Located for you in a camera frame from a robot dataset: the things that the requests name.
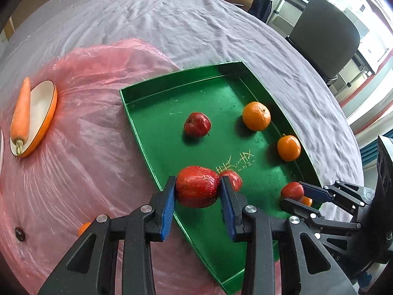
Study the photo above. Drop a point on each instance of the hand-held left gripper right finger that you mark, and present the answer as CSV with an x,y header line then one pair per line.
x,y
226,210

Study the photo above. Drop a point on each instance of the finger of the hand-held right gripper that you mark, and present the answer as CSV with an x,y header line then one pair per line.
x,y
316,192
294,206

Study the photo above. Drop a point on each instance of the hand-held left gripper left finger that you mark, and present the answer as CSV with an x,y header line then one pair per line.
x,y
168,210

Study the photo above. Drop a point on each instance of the small orange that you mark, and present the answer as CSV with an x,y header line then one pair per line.
x,y
307,202
84,228

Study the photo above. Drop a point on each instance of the medium orange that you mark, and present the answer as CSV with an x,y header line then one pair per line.
x,y
288,148

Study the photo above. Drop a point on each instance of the green rectangular tray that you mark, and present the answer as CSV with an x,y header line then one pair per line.
x,y
172,123

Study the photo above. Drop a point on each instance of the dark red apple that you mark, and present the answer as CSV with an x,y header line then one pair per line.
x,y
197,124

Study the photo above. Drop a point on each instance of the large orange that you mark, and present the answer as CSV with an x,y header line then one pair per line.
x,y
256,116

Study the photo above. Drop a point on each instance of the pink plastic sheet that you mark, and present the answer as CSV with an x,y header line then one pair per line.
x,y
86,129

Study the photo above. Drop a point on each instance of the grey office chair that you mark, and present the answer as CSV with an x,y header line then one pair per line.
x,y
325,33

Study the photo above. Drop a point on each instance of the orange rimmed oval dish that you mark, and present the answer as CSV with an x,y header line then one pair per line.
x,y
43,110

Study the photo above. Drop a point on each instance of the carrot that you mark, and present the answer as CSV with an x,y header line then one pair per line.
x,y
21,116

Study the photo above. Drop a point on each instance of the white round plate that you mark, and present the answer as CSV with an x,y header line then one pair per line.
x,y
1,147

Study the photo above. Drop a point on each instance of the bed with purple sheet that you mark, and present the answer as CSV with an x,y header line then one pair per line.
x,y
184,27

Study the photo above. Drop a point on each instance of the navy tote bag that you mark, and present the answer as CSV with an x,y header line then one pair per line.
x,y
261,6

